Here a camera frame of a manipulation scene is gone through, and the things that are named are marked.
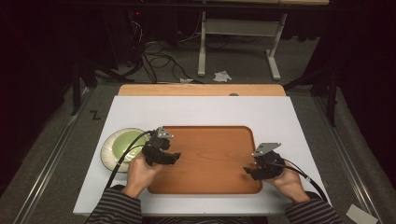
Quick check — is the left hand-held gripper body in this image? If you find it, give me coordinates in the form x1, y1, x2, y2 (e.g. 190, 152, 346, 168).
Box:
141, 126, 176, 165

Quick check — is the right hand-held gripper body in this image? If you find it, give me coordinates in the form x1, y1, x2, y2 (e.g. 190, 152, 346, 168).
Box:
251, 142, 286, 181

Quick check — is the person's left hand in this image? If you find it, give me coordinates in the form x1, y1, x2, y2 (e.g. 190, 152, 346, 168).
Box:
123, 152, 165, 199

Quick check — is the person's right hand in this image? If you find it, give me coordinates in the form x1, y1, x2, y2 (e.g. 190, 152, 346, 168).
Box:
264, 167, 312, 205

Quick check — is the green and white plate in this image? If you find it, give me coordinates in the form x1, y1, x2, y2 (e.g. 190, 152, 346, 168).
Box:
100, 127, 151, 174

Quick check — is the brown wooden tray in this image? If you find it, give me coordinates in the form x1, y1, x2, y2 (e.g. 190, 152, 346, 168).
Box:
147, 125, 263, 195

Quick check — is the white table board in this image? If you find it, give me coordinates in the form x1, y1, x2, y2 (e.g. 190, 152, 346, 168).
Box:
72, 95, 332, 217

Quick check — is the black metal stand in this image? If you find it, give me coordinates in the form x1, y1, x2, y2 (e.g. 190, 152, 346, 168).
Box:
70, 57, 135, 117
282, 66, 341, 128

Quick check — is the flat white paper sheet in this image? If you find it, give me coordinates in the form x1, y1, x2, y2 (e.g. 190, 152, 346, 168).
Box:
345, 203, 379, 224

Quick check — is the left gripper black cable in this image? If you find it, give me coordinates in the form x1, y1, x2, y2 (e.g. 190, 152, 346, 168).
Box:
105, 130, 154, 190

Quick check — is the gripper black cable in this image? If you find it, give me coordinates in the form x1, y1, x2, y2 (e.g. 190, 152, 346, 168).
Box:
266, 158, 330, 203
105, 130, 154, 190

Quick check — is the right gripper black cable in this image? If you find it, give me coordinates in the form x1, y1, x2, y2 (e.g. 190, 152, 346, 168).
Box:
266, 158, 330, 203

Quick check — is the metal floor rail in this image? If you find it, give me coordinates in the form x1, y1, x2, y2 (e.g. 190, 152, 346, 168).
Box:
312, 95, 385, 224
12, 87, 95, 224

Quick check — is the tangle of black floor cables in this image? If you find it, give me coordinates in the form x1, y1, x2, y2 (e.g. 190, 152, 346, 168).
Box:
129, 18, 205, 85

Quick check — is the white metal desk frame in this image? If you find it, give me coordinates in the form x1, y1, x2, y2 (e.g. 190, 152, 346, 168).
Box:
197, 10, 290, 82

